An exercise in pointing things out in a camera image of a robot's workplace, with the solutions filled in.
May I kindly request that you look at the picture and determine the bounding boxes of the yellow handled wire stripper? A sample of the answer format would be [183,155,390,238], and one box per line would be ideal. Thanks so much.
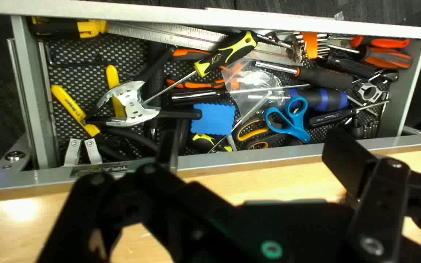
[48,62,130,168]

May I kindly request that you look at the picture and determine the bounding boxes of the silver wrench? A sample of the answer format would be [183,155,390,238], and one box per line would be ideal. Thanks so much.
[345,71,392,119]

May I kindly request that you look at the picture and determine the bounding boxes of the grey metal tool drawer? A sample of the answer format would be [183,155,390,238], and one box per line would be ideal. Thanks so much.
[0,0,421,169]

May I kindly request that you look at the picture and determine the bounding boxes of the round silver metal tool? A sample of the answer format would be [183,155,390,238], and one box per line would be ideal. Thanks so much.
[95,79,162,128]

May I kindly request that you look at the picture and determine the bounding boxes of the black orange trimmed screwdriver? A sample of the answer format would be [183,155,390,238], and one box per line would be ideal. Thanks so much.
[253,60,357,92]

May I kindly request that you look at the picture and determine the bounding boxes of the yellow black tool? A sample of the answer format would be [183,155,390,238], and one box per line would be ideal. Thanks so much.
[31,16,108,41]

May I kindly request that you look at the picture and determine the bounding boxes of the orange handled pliers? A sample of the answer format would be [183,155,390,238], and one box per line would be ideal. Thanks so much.
[348,35,414,70]

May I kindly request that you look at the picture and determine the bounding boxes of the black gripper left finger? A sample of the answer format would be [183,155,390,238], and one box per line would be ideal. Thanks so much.
[36,115,237,263]

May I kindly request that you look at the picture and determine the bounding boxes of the blue handled scissors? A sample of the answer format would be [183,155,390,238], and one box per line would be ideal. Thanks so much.
[264,95,314,144]

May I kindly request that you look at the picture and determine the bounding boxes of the tool cabinet with wooden top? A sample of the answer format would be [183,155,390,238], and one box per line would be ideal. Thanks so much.
[0,122,421,263]

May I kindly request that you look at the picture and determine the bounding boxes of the long black yellow screwdriver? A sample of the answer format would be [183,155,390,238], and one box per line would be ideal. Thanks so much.
[143,30,260,106]

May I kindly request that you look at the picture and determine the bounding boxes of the metal ruler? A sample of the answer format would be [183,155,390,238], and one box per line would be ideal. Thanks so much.
[105,20,301,65]

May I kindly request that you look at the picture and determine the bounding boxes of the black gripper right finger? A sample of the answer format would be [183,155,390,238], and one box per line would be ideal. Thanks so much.
[321,125,421,263]

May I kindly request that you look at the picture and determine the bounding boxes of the clear plastic bag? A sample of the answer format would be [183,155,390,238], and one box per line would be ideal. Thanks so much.
[218,60,288,117]

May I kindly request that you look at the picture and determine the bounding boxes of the orange black utility knife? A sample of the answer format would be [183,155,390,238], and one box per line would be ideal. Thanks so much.
[232,117,272,150]

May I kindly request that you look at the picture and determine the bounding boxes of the orange black handled cutters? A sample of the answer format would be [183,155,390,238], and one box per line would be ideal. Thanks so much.
[164,46,228,92]

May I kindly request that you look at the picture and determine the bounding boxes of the blue black handled screwdriver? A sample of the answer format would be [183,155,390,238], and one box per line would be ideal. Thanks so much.
[248,86,351,114]

